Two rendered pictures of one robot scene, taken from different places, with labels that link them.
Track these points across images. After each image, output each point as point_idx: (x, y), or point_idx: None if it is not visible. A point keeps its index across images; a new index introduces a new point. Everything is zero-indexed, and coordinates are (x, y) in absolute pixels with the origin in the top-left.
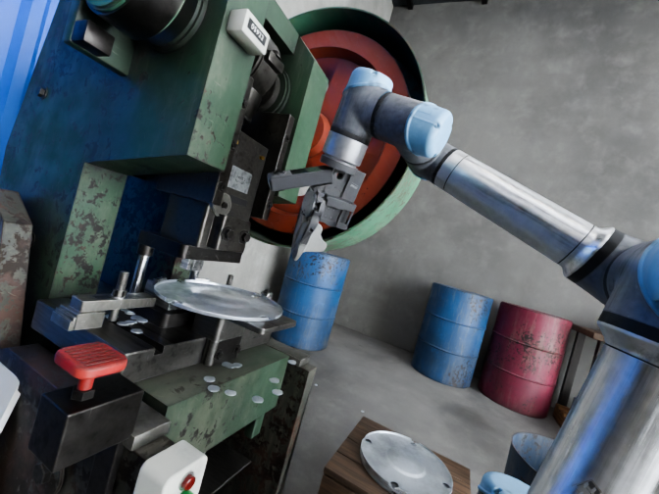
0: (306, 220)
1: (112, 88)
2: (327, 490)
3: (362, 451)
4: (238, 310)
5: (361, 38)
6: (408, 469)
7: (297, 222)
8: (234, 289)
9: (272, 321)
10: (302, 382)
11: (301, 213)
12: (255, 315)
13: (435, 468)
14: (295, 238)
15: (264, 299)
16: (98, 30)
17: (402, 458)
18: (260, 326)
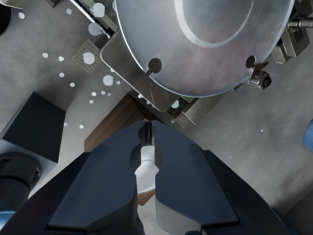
0: (173, 226)
1: None
2: (137, 116)
3: (153, 145)
4: (169, 23)
5: None
6: (136, 169)
7: (217, 177)
8: (277, 29)
9: (146, 75)
10: (171, 112)
11: (236, 224)
12: (157, 50)
13: (139, 187)
14: (154, 142)
15: (242, 75)
16: None
17: (146, 169)
18: (107, 52)
